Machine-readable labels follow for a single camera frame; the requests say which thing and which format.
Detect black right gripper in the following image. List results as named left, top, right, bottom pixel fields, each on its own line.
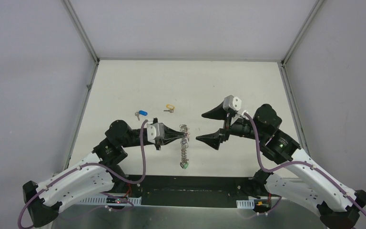
left=195, top=101, right=266, bottom=150

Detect yellow tag key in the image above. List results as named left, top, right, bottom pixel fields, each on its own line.
left=164, top=104, right=175, bottom=113

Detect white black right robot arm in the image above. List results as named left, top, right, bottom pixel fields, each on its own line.
left=197, top=104, right=366, bottom=229

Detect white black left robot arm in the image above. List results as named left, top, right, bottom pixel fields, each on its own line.
left=17, top=118, right=185, bottom=229

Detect loose blue tag key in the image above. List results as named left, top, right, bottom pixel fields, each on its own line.
left=134, top=110, right=148, bottom=121

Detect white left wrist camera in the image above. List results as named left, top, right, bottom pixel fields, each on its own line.
left=146, top=123, right=164, bottom=143

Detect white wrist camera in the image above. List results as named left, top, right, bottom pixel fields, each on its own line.
left=222, top=95, right=242, bottom=113
left=146, top=123, right=164, bottom=143

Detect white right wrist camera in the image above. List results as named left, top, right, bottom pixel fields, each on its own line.
left=222, top=95, right=242, bottom=113

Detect black mounting base plate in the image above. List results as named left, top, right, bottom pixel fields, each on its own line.
left=108, top=176, right=271, bottom=208

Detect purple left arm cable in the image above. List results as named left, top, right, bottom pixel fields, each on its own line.
left=17, top=119, right=150, bottom=229

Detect left white cable duct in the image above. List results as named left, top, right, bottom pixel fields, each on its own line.
left=75, top=195, right=142, bottom=207

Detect white cable duct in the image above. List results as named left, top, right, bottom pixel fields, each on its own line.
left=75, top=195, right=142, bottom=207
left=236, top=199, right=255, bottom=209

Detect right white cable duct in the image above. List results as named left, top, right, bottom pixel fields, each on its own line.
left=236, top=199, right=255, bottom=209

